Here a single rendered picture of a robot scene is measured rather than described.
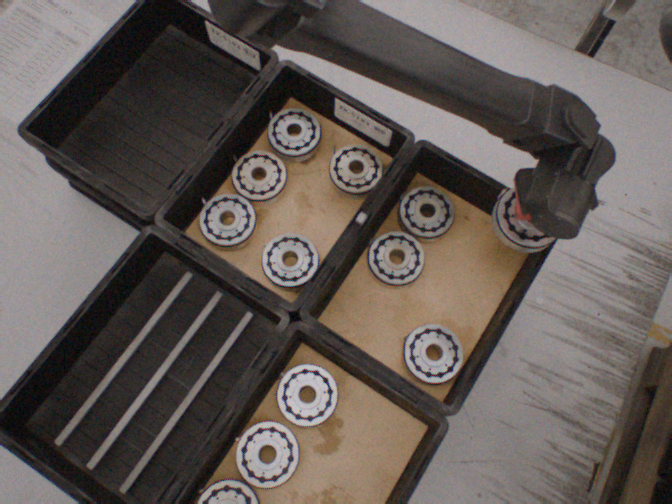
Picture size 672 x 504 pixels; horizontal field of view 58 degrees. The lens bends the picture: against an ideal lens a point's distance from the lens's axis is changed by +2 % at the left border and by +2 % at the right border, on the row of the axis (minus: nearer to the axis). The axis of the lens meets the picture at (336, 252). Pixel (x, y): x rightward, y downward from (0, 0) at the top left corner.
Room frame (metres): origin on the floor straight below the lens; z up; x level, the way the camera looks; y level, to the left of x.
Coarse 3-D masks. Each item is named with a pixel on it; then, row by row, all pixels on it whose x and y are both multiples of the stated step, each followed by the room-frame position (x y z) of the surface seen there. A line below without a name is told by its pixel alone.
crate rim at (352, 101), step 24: (336, 96) 0.62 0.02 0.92; (240, 120) 0.55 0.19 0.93; (384, 120) 0.58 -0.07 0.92; (216, 144) 0.50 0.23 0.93; (408, 144) 0.53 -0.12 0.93; (192, 168) 0.45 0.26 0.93; (192, 240) 0.32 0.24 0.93; (216, 264) 0.28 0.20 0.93; (264, 288) 0.24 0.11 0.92; (312, 288) 0.25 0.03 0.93; (288, 312) 0.21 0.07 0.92
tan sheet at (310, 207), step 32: (320, 160) 0.53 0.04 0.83; (384, 160) 0.55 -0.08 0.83; (224, 192) 0.45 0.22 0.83; (288, 192) 0.46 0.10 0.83; (320, 192) 0.47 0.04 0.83; (192, 224) 0.38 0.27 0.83; (224, 224) 0.39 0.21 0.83; (288, 224) 0.40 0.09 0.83; (320, 224) 0.40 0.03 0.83; (224, 256) 0.32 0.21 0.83; (256, 256) 0.33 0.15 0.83; (320, 256) 0.34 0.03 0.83
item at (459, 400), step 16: (416, 144) 0.53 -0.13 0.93; (432, 144) 0.53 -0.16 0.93; (448, 160) 0.50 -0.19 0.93; (400, 176) 0.47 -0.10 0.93; (480, 176) 0.48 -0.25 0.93; (384, 192) 0.43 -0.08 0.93; (368, 224) 0.37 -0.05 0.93; (352, 240) 0.34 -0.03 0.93; (336, 256) 0.31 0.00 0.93; (544, 256) 0.34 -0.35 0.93; (528, 272) 0.31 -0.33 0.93; (320, 288) 0.25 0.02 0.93; (528, 288) 0.28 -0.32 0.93; (304, 304) 0.22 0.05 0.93; (512, 304) 0.25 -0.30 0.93; (304, 320) 0.19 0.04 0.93; (496, 336) 0.19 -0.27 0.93; (352, 352) 0.15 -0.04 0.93; (384, 368) 0.13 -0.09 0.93; (480, 368) 0.14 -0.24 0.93; (400, 384) 0.10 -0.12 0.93; (464, 384) 0.11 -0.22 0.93; (432, 400) 0.08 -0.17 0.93; (464, 400) 0.09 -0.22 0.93
